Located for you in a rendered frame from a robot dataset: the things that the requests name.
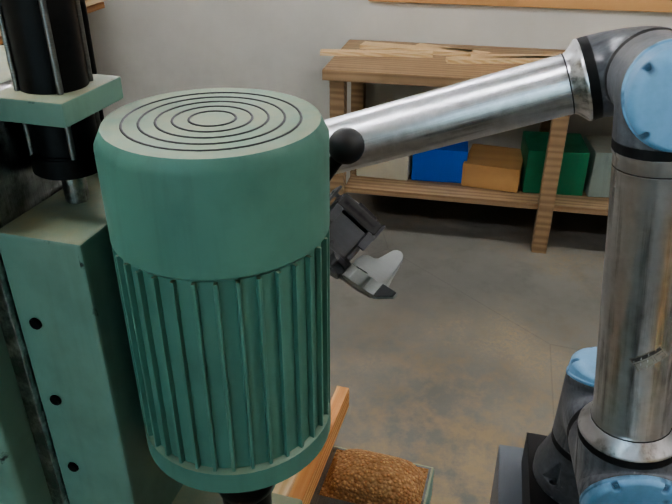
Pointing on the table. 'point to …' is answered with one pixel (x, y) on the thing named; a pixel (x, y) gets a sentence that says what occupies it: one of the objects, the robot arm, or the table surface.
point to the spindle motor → (223, 278)
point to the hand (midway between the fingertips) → (336, 252)
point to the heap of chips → (373, 478)
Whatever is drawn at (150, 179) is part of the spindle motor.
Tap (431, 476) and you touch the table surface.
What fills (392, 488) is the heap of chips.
